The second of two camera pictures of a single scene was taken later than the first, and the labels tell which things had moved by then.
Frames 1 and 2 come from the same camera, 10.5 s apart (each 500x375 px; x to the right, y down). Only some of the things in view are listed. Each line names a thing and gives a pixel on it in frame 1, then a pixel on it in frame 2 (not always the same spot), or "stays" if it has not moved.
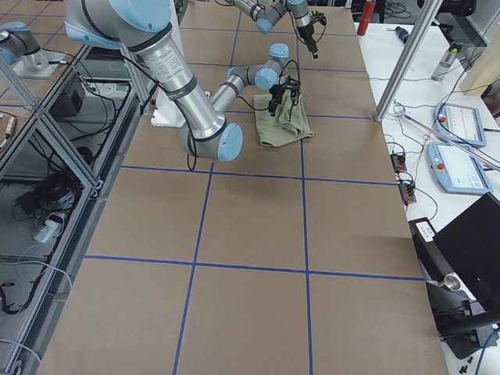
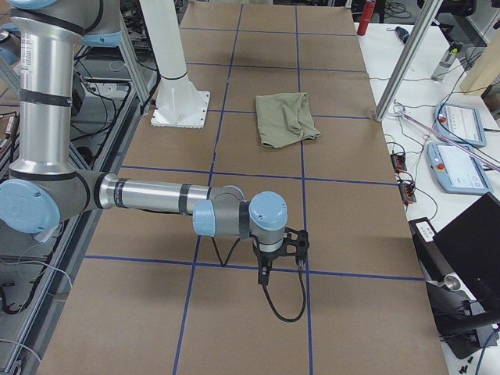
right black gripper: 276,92 -> 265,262
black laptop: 461,266 stays
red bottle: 367,13 stays
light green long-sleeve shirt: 290,124 stays
